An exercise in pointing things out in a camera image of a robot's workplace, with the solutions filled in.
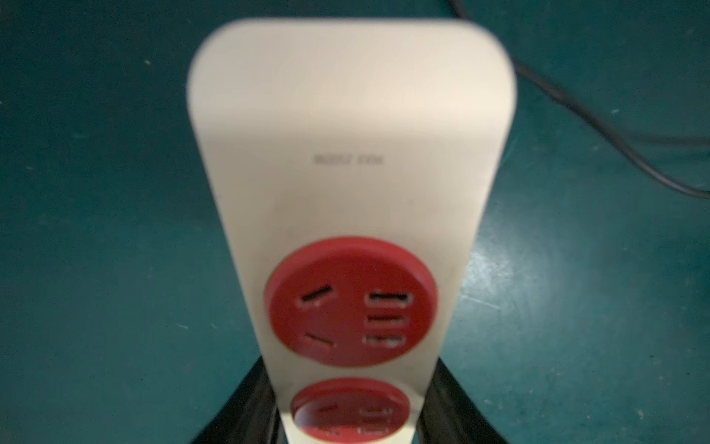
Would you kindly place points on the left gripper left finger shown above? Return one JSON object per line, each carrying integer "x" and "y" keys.
{"x": 250, "y": 415}

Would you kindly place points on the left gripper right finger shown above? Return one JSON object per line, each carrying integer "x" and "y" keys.
{"x": 449, "y": 416}

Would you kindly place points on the white red power strip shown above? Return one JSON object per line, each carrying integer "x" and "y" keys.
{"x": 350, "y": 162}

